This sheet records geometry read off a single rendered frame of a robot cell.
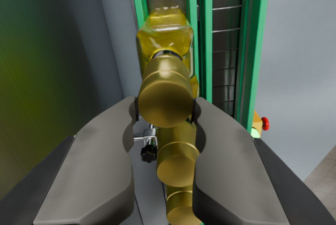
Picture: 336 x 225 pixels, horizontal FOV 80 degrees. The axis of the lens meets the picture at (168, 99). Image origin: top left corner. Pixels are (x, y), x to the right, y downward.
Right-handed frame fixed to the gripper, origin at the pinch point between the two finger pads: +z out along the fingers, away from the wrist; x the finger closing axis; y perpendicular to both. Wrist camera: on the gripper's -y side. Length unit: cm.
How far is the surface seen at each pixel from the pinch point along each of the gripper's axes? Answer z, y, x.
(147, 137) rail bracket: 18.6, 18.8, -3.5
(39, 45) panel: 8.1, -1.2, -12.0
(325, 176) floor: 115, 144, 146
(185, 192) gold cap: 0.5, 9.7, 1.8
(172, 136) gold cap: 1.4, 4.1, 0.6
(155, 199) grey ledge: 27, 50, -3
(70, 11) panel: 16.5, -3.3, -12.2
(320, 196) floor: 115, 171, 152
